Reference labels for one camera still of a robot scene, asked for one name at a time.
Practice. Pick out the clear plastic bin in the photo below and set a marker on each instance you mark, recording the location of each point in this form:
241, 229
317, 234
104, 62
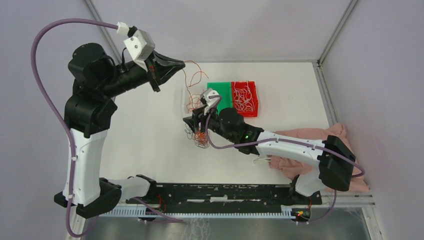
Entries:
190, 99

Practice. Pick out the red plastic bin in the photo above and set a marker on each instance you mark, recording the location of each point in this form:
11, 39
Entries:
244, 98

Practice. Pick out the blue cable duct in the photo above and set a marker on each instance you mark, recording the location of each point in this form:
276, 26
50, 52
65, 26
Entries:
143, 212

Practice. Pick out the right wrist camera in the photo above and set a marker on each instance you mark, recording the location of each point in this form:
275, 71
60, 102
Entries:
210, 99

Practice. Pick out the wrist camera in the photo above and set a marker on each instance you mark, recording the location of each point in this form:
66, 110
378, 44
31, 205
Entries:
138, 43
210, 99

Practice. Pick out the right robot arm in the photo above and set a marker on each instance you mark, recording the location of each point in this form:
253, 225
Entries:
332, 161

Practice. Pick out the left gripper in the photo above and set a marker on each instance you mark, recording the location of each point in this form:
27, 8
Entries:
158, 67

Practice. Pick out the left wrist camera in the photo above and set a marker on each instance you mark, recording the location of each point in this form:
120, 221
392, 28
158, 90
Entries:
138, 43

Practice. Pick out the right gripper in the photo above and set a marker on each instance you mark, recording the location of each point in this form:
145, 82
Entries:
198, 116

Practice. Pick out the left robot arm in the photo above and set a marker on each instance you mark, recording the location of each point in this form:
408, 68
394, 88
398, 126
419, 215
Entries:
88, 115

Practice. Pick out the green plastic bin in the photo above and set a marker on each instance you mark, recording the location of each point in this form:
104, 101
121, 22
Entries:
224, 89

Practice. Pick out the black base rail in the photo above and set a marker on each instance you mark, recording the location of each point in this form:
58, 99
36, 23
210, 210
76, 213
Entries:
196, 198

